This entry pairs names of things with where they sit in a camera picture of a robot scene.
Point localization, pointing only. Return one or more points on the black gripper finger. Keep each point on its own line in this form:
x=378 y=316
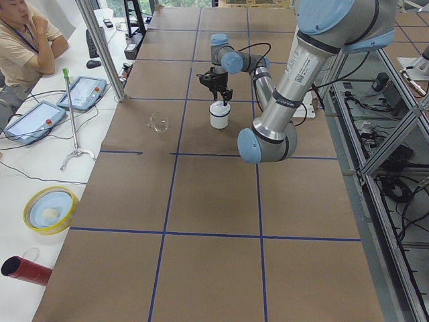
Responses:
x=214 y=92
x=227 y=95

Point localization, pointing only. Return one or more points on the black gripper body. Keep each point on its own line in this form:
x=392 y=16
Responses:
x=218 y=82

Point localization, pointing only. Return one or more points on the white ceramic lid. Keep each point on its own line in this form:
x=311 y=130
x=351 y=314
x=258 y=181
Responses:
x=218 y=105

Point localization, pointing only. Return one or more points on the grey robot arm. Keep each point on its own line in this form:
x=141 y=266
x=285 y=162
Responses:
x=325 y=28

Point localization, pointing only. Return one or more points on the white enamel cup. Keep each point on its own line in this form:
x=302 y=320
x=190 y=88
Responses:
x=219 y=119

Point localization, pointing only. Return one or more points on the black computer mouse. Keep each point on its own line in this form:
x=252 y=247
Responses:
x=91 y=64

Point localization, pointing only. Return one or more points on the black keyboard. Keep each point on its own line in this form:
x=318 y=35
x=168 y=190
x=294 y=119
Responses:
x=92 y=49

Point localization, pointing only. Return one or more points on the teach pendant tablet far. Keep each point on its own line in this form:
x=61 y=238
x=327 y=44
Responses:
x=85 y=91

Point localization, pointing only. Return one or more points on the teach pendant tablet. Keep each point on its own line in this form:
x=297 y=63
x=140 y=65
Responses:
x=85 y=91
x=35 y=124

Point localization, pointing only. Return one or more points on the metal grabber stick green tip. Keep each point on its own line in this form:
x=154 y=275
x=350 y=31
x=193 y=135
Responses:
x=78 y=151

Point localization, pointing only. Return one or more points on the teach pendant tablet near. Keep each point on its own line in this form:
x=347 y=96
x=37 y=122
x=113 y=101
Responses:
x=35 y=124

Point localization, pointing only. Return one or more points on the light blue plate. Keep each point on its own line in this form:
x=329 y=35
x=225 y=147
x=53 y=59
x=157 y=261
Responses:
x=50 y=209

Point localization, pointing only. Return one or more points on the seated man beige shirt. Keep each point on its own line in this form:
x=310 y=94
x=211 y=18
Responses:
x=29 y=46

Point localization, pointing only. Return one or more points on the yellow tape roll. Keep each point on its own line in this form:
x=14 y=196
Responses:
x=63 y=224

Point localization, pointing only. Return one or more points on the red cylinder tube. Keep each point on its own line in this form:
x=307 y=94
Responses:
x=26 y=270

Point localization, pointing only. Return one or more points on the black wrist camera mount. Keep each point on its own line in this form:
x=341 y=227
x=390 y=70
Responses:
x=205 y=79

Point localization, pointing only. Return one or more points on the aluminium frame post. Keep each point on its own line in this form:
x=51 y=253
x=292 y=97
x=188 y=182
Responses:
x=92 y=25

